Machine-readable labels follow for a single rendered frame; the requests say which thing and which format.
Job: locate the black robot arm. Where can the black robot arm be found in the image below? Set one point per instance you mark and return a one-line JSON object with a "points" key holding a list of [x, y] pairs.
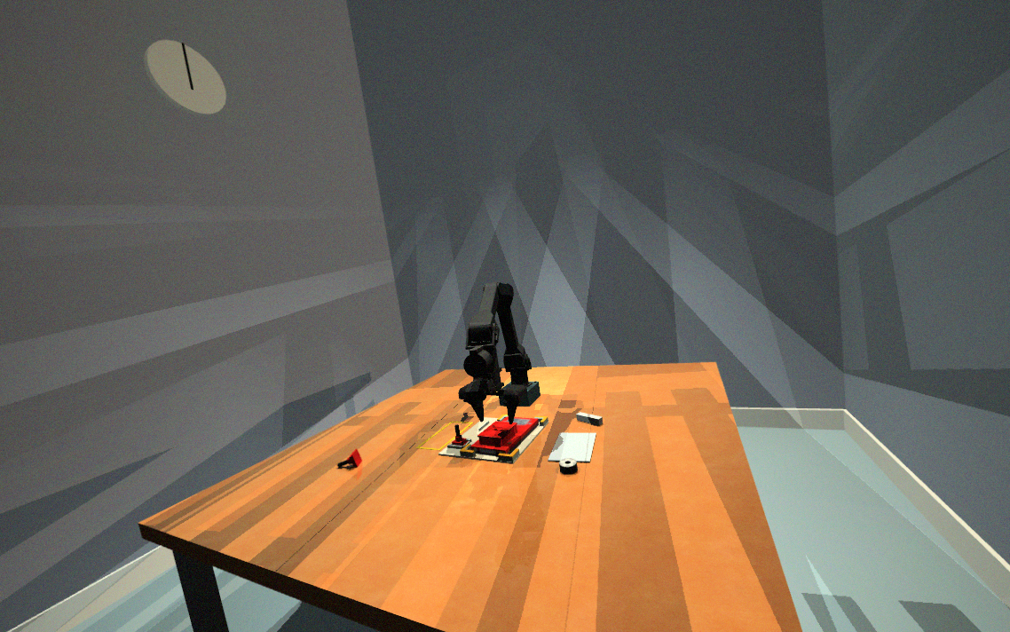
{"points": [[484, 332]]}

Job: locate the black rubber tyre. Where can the black rubber tyre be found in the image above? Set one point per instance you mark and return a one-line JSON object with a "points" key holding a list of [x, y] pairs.
{"points": [[568, 466]]}

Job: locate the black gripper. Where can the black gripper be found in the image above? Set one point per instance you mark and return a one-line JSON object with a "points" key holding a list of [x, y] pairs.
{"points": [[512, 395]]}

